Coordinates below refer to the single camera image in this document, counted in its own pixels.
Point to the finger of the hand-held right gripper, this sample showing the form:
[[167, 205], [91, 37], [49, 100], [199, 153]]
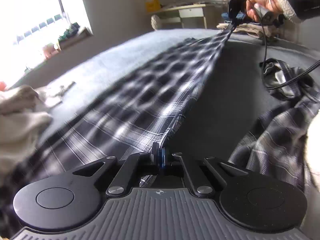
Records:
[[235, 25]]

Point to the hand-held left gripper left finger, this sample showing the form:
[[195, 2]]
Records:
[[155, 155]]

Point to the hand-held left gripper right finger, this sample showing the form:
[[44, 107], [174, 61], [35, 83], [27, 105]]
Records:
[[163, 158]]

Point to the black white plaid shirt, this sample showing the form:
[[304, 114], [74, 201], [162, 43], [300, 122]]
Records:
[[150, 92]]

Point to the person's right hand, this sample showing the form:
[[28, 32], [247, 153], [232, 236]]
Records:
[[265, 1]]

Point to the folded blue jeans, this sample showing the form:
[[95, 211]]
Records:
[[225, 16]]

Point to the folded beige cloth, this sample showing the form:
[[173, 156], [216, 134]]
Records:
[[250, 30]]

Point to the white desk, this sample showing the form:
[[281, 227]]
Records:
[[192, 12]]

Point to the white bedpost finial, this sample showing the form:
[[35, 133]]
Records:
[[156, 22]]

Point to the yellow box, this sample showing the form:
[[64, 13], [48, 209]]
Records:
[[151, 1]]

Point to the cream knit sweater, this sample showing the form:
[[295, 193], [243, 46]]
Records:
[[20, 120]]

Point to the cardboard box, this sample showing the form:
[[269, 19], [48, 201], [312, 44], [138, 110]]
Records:
[[73, 35]]

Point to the pink pot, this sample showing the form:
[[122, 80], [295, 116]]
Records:
[[50, 50]]

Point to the orange object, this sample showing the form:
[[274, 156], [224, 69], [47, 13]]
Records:
[[2, 85]]

